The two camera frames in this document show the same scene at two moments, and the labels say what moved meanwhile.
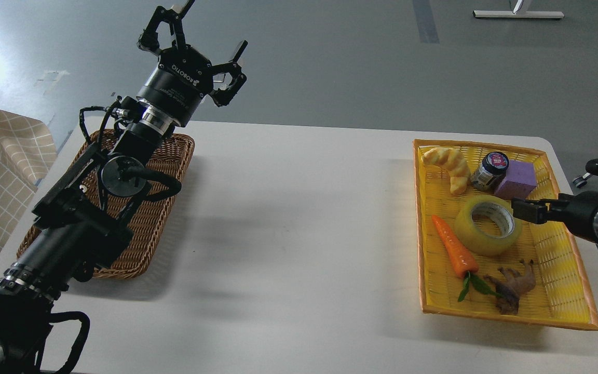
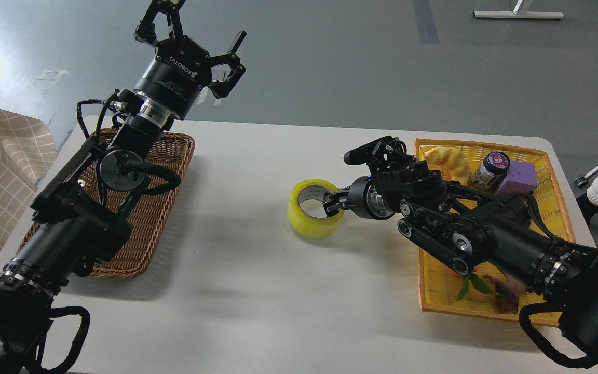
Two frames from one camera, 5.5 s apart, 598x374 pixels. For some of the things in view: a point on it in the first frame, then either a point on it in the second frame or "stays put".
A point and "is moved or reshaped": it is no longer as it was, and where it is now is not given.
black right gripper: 576,211 → 365,199
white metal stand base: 524,14 stays put
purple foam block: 519,182 stays put
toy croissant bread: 451,161 stays put
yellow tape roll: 499,209 is moved or reshaped
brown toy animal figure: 512,286 stays put
